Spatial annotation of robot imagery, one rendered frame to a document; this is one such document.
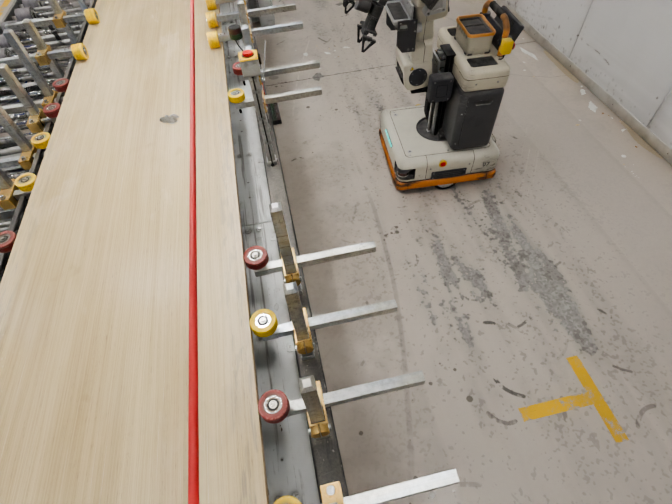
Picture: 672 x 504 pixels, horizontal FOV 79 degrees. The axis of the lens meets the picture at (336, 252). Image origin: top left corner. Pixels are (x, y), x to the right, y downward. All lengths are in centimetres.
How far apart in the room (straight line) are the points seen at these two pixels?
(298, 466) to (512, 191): 223
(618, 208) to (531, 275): 83
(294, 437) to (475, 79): 194
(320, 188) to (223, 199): 135
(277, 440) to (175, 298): 55
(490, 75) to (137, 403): 218
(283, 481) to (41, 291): 98
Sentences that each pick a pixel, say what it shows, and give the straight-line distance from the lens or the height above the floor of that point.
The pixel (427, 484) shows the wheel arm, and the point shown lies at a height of 84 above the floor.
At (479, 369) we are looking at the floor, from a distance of 220.
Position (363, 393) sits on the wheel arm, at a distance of 118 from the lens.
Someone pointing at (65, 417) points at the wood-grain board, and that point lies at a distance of 136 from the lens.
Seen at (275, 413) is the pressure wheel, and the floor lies 91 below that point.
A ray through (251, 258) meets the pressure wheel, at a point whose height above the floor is 90.
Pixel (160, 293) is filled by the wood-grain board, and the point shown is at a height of 90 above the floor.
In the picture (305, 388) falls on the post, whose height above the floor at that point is 111.
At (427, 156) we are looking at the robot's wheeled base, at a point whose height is 28.
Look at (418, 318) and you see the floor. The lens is 226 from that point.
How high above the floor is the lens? 198
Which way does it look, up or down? 53 degrees down
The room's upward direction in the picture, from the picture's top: 5 degrees counter-clockwise
